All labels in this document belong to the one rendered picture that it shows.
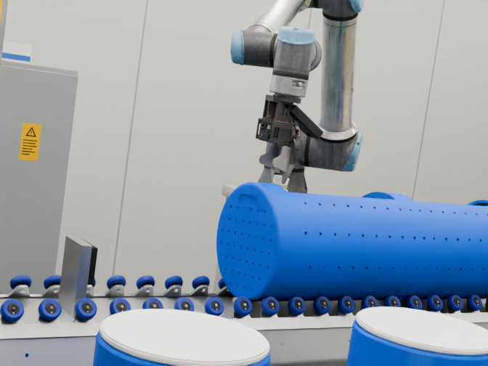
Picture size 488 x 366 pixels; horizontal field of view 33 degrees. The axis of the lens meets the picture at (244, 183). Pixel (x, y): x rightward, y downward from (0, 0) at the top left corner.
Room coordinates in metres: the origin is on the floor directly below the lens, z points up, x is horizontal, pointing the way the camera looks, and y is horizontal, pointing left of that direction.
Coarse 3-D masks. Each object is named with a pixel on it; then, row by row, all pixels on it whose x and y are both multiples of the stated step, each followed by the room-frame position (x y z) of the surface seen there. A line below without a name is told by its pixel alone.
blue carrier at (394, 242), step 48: (240, 192) 1.98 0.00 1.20; (288, 192) 1.93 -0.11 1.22; (384, 192) 2.15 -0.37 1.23; (240, 240) 1.96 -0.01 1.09; (288, 240) 1.84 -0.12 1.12; (336, 240) 1.91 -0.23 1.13; (384, 240) 1.99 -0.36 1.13; (432, 240) 2.08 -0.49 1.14; (480, 240) 2.18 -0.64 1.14; (240, 288) 1.93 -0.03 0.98; (288, 288) 1.88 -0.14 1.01; (336, 288) 1.95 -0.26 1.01; (384, 288) 2.03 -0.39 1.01; (432, 288) 2.12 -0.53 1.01; (480, 288) 2.22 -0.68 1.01
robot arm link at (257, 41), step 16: (272, 0) 2.44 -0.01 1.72; (288, 0) 2.44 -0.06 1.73; (304, 0) 2.58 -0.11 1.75; (272, 16) 2.30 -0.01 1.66; (288, 16) 2.38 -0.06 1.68; (240, 32) 2.16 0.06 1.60; (256, 32) 2.16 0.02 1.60; (272, 32) 2.23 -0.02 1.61; (240, 48) 2.14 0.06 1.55; (256, 48) 2.13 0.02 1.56; (272, 48) 2.12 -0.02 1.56; (240, 64) 2.18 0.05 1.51; (256, 64) 2.16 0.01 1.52; (272, 64) 2.14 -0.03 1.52
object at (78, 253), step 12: (72, 240) 1.72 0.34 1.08; (84, 240) 1.76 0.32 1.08; (72, 252) 1.71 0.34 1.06; (84, 252) 1.68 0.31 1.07; (96, 252) 1.70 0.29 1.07; (72, 264) 1.71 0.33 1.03; (84, 264) 1.68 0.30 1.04; (72, 276) 1.70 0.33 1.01; (84, 276) 1.68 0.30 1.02; (60, 288) 1.75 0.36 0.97; (72, 288) 1.69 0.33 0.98; (84, 288) 1.68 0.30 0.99; (60, 300) 1.74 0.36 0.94; (72, 300) 1.69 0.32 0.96; (72, 312) 1.68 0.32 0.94
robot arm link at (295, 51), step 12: (288, 36) 1.99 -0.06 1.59; (300, 36) 1.99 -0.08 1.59; (312, 36) 2.01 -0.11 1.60; (276, 48) 2.03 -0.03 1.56; (288, 48) 1.99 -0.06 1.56; (300, 48) 1.99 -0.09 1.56; (312, 48) 2.02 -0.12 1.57; (276, 60) 2.01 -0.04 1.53; (288, 60) 1.99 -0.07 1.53; (300, 60) 1.99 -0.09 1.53; (312, 60) 2.06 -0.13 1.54; (276, 72) 2.01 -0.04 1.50; (288, 72) 1.99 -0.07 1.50; (300, 72) 1.99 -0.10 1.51
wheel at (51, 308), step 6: (48, 300) 1.59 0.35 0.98; (54, 300) 1.60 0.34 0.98; (42, 306) 1.58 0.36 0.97; (48, 306) 1.59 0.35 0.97; (54, 306) 1.59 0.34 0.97; (60, 306) 1.60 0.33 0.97; (42, 312) 1.57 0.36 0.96; (48, 312) 1.58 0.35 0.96; (54, 312) 1.58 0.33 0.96; (60, 312) 1.59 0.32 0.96; (42, 318) 1.58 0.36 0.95; (48, 318) 1.57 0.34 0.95; (54, 318) 1.58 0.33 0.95
